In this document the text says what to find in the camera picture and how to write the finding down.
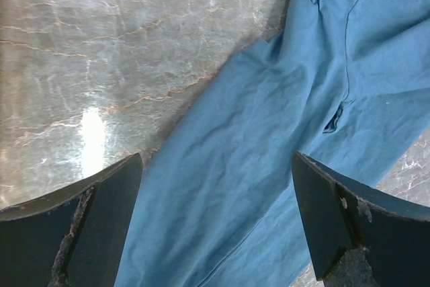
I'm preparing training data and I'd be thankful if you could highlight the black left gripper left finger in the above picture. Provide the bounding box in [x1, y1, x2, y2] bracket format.
[1, 153, 142, 286]

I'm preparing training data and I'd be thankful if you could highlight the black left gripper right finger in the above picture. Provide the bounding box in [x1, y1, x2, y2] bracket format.
[292, 152, 429, 286]

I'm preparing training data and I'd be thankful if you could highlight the dark blue t-shirt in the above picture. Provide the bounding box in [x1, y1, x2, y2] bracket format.
[116, 0, 429, 286]

